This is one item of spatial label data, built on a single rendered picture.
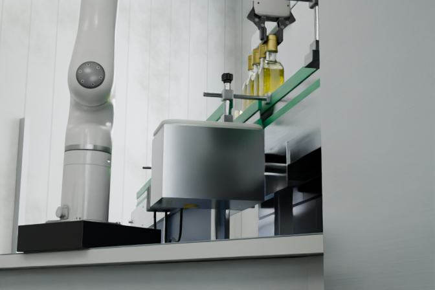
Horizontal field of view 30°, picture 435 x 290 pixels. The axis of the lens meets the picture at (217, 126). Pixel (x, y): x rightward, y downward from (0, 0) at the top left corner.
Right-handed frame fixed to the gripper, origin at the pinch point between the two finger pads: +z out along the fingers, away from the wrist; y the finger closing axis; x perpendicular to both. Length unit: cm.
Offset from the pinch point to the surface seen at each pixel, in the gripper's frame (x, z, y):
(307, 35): -4.9, -3.1, -11.8
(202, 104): -370, -78, -55
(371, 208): 112, 60, 21
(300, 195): -21.1, 39.2, -14.7
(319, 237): 62, 59, 10
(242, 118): -5.6, 21.5, 6.5
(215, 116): -5.8, 21.4, 13.9
